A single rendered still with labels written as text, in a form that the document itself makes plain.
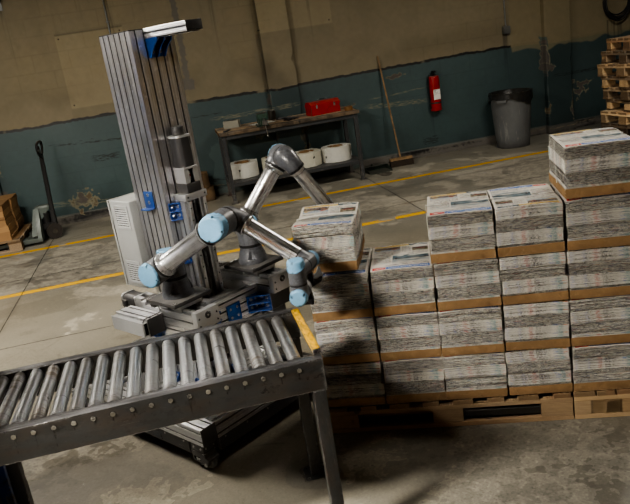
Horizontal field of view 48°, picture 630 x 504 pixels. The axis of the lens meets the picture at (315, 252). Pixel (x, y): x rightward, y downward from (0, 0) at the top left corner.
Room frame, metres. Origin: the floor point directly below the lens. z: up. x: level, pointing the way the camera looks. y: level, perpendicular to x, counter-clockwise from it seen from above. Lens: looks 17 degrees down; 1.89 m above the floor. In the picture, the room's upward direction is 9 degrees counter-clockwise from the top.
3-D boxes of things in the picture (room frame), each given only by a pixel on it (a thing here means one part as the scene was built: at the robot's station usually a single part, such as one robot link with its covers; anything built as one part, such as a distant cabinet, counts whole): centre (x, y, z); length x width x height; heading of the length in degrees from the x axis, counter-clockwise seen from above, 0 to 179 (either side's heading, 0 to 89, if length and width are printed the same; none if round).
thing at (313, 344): (2.55, 0.08, 0.81); 0.43 x 0.03 x 0.02; 10
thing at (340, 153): (9.28, 0.12, 0.55); 1.80 x 0.70 x 1.09; 100
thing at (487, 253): (3.17, -0.68, 0.86); 0.38 x 0.29 x 0.04; 169
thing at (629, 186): (3.06, -1.26, 0.63); 0.38 x 0.29 x 0.97; 170
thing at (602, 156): (3.06, -1.26, 0.65); 0.39 x 0.30 x 1.29; 170
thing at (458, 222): (3.17, -0.68, 0.95); 0.38 x 0.29 x 0.23; 169
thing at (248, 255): (3.54, 0.32, 0.87); 0.15 x 0.15 x 0.10
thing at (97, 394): (2.43, 0.87, 0.77); 0.47 x 0.05 x 0.05; 10
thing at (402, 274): (3.19, -0.54, 0.42); 1.17 x 0.39 x 0.83; 80
